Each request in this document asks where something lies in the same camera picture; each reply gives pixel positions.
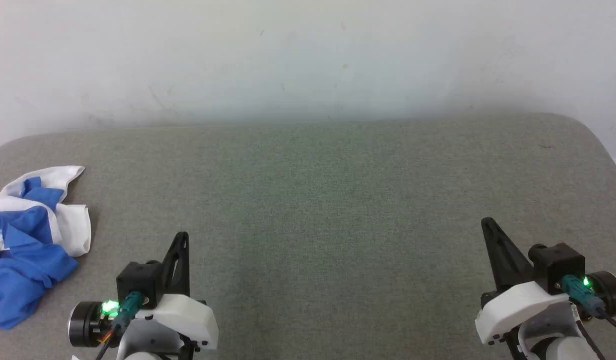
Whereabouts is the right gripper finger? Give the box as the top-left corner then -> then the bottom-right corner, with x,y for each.
480,216 -> 535,293

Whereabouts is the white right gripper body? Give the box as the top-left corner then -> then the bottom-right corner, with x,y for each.
475,271 -> 616,346

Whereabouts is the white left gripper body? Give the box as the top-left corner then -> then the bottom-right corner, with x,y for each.
68,293 -> 220,350

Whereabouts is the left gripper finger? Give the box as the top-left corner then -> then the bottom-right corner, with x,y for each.
159,231 -> 191,297

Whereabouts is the blue and white shirt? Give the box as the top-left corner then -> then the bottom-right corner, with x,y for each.
0,165 -> 92,330

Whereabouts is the teal plug left cable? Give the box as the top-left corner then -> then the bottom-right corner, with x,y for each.
94,292 -> 145,360

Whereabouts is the teal plug cable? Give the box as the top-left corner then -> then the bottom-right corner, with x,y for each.
94,292 -> 145,360
560,274 -> 616,337

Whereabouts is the teal plug right cable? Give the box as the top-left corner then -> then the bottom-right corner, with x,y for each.
560,274 -> 616,337

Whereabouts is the thin black right cable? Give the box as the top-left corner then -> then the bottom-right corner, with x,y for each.
570,305 -> 607,360

